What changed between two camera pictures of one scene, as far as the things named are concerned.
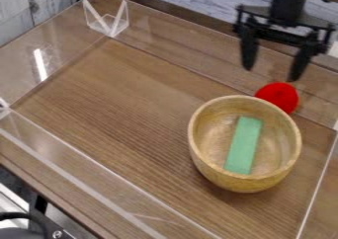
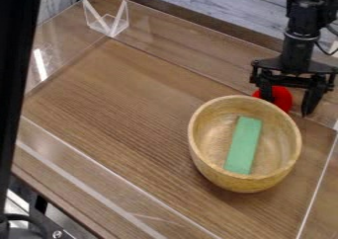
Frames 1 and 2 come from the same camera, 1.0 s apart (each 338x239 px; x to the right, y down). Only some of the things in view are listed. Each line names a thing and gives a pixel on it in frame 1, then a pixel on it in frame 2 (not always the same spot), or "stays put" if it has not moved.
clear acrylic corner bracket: [107, 24] stays put
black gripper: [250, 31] → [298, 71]
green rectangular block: [244, 145] stays put
